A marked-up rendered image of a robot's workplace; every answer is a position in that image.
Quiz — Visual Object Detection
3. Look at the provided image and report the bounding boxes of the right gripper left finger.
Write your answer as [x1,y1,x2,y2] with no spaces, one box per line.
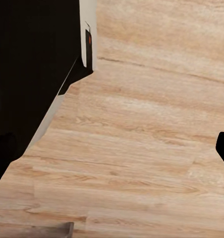
[0,132,18,179]

